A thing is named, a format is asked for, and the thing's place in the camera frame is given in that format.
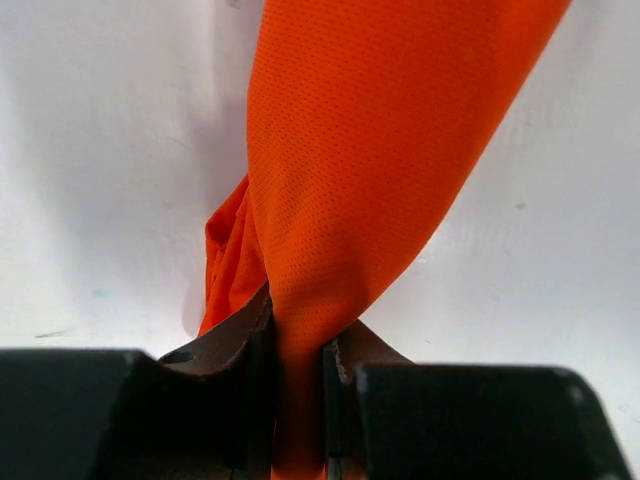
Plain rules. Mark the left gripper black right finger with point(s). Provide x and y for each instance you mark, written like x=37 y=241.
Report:
x=344 y=445

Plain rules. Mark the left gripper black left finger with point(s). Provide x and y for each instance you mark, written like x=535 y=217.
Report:
x=231 y=374

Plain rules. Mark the orange polo t shirt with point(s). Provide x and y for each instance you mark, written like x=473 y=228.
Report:
x=364 y=120

